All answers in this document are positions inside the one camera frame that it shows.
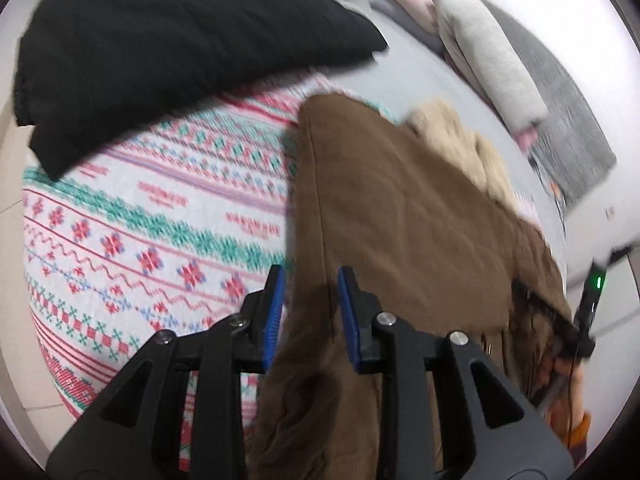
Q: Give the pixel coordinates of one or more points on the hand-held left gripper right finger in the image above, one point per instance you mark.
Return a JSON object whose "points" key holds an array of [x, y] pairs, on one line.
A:
{"points": [[347, 320]]}

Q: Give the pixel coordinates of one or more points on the grey folded pillow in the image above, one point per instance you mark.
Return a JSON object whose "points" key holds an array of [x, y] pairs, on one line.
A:
{"points": [[395, 17]]}

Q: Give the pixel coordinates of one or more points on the small orange device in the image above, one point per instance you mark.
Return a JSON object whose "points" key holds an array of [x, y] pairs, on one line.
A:
{"points": [[555, 189]]}

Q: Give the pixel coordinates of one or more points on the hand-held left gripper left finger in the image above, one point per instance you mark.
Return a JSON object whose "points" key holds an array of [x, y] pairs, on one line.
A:
{"points": [[275, 310]]}

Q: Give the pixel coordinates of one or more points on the black padded jacket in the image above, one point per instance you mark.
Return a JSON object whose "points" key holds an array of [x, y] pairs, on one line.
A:
{"points": [[175, 45]]}

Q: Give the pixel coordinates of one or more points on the cream pillow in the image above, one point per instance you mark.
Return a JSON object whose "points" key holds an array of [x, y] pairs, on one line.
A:
{"points": [[495, 70]]}

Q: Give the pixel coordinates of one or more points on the white wall socket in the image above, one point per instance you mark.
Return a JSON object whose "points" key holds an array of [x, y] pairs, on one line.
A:
{"points": [[610, 212]]}

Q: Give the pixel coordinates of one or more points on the patterned knit blanket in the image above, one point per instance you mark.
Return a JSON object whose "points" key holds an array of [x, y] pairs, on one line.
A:
{"points": [[125, 220]]}

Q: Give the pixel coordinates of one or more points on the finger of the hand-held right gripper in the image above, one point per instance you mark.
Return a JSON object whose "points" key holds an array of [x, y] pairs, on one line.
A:
{"points": [[550, 316]]}

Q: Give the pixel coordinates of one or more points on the grey quilted headboard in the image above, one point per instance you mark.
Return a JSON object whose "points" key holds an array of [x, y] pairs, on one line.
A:
{"points": [[560, 110]]}

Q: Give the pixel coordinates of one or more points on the brown fleece-lined coat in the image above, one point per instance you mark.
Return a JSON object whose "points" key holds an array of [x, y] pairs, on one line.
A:
{"points": [[400, 210]]}

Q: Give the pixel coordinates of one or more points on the person's right hand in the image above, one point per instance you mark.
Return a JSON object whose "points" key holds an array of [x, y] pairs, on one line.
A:
{"points": [[572, 390]]}

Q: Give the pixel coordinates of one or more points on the pink pillow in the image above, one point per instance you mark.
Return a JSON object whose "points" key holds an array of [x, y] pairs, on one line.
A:
{"points": [[527, 135], [410, 5]]}

